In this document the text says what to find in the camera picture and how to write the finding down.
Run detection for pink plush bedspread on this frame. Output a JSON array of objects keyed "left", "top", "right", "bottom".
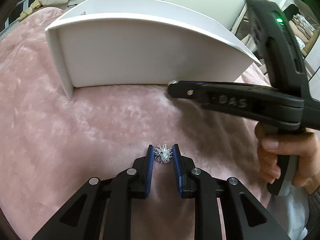
[{"left": 1, "top": 8, "right": 271, "bottom": 239}]

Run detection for silver spiky brooch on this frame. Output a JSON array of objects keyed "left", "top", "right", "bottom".
[{"left": 153, "top": 144, "right": 172, "bottom": 164}]

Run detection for pearl gold earring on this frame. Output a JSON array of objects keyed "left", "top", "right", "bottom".
[{"left": 168, "top": 80, "right": 178, "bottom": 86}]

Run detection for white open storage box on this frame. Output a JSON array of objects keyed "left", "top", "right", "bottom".
[{"left": 45, "top": 0, "right": 259, "bottom": 96}]

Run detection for open closet with clothes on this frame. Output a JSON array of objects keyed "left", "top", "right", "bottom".
[{"left": 229, "top": 0, "right": 320, "bottom": 81}]

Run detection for grey trousers of person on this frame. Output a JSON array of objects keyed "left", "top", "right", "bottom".
[{"left": 267, "top": 186, "right": 319, "bottom": 239}]

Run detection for person's right hand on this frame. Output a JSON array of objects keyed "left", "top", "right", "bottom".
[{"left": 255, "top": 122, "right": 319, "bottom": 194}]

